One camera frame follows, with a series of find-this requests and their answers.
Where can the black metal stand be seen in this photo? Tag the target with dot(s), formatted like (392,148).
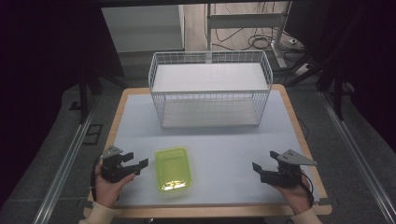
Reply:
(337,96)
(84,96)

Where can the white power strip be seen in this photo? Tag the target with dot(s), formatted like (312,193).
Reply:
(295,43)

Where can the green translucent plastic tray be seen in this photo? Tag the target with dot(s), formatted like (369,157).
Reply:
(172,168)

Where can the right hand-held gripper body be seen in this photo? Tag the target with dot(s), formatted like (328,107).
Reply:
(288,174)

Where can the aluminium floor rail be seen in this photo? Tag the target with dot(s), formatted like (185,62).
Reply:
(62,171)
(361,161)

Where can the person's right hand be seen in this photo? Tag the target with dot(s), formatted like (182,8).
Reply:
(297,196)

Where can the dark curtain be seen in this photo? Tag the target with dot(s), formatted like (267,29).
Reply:
(37,77)
(367,62)

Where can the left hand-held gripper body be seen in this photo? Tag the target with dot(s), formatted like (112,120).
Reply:
(111,169)

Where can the white cabinet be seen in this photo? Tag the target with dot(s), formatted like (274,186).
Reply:
(143,28)

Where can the pale grey table mat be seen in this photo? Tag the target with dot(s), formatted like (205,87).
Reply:
(224,152)

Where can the black floor bracket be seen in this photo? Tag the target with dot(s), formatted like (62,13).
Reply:
(92,134)

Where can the white metal desk frame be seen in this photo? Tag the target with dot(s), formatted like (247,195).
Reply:
(246,20)

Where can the person's left hand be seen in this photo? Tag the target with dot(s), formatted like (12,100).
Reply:
(109,193)

